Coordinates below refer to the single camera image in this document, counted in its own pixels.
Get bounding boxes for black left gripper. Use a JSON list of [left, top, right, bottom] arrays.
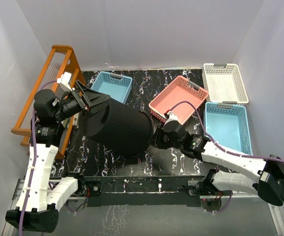
[[54, 81, 111, 122]]

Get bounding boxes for blue perforated basket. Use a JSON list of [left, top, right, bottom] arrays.
[[91, 71, 133, 104], [204, 102, 253, 155]]

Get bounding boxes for large black ribbed bin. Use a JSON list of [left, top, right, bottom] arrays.
[[84, 99, 154, 157]]

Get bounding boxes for pink perforated basket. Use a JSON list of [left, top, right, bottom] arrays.
[[149, 75, 209, 125]]

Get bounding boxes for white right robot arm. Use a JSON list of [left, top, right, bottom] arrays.
[[150, 120, 284, 206]]

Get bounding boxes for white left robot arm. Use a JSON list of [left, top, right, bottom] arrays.
[[5, 81, 111, 235]]

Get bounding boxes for grey white stapler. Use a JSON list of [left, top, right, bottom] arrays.
[[72, 113, 79, 129]]

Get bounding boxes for orange wooden rack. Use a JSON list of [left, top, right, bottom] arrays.
[[11, 45, 86, 159]]

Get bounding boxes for white perforated basket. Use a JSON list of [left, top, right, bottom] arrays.
[[202, 63, 249, 105]]

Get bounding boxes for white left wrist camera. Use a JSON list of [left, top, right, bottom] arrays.
[[57, 72, 72, 92]]

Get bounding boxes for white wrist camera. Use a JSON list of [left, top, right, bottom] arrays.
[[57, 72, 72, 92], [164, 110, 179, 124]]

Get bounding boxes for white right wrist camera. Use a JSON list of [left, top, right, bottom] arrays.
[[164, 110, 179, 124]]

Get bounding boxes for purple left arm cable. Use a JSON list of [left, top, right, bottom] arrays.
[[17, 80, 61, 236]]

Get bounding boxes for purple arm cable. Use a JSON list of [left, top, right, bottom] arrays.
[[17, 80, 61, 236], [167, 100, 284, 199]]

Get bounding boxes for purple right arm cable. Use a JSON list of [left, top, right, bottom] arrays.
[[167, 100, 284, 199]]

